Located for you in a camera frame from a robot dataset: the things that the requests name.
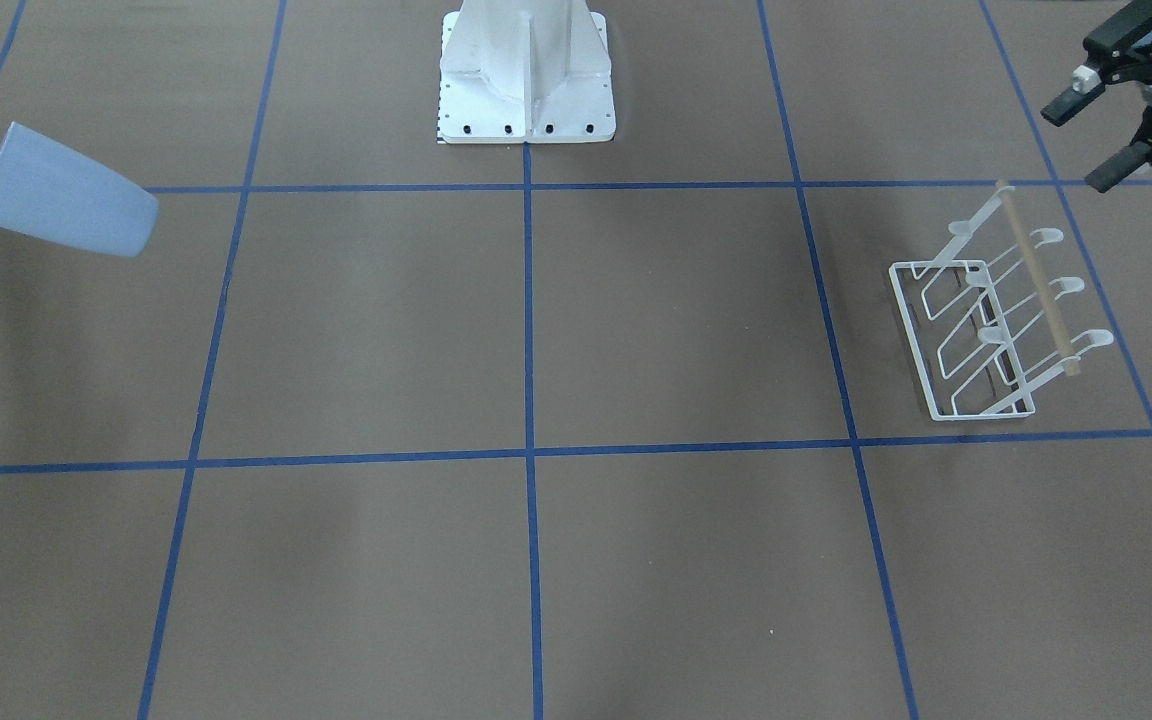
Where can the light blue plastic cup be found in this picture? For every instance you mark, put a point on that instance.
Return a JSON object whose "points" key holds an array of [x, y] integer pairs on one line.
{"points": [[59, 195]]}

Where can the white wire cup holder rack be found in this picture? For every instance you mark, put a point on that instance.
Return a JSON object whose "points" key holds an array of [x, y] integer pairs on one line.
{"points": [[983, 319]]}

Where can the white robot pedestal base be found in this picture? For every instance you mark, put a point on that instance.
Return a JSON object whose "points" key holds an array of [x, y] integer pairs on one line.
{"points": [[525, 72]]}

